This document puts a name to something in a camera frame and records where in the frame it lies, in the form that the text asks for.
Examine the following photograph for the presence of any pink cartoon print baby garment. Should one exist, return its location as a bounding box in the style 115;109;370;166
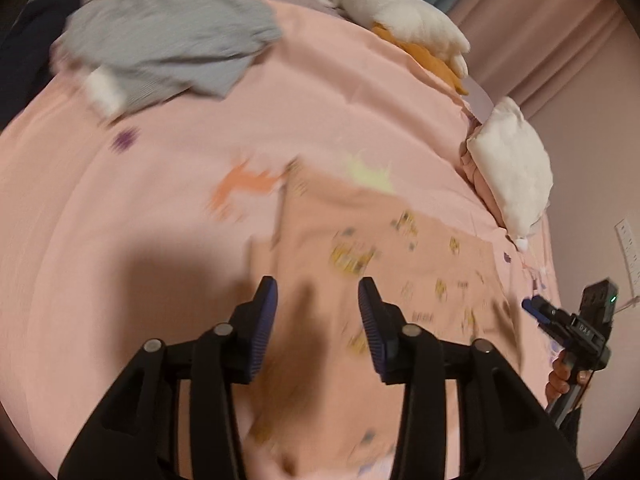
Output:
250;159;521;478

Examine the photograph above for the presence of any person's right hand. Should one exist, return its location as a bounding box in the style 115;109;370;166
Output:
544;350;572;403

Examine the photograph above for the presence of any white folded cloth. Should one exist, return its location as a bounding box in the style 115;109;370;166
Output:
464;96;553;252

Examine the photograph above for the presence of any pink folded garment under white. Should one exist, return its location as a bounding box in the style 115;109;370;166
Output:
461;141;508;230

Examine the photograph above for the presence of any pink printed duvet cover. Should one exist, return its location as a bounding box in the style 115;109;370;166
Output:
1;2;558;471

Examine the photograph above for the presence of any pink curtain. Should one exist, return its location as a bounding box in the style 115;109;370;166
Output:
269;0;640;126

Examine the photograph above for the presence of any white goose plush toy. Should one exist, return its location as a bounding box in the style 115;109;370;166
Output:
323;0;471;96

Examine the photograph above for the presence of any dark navy garment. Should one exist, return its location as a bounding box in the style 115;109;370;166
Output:
0;0;81;129

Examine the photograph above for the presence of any grey folded garment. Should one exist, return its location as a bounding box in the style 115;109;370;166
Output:
52;0;282;122

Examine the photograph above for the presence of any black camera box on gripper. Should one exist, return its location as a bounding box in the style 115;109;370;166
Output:
579;278;618;338

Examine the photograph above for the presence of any white wall socket strip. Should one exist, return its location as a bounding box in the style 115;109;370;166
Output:
615;219;640;299

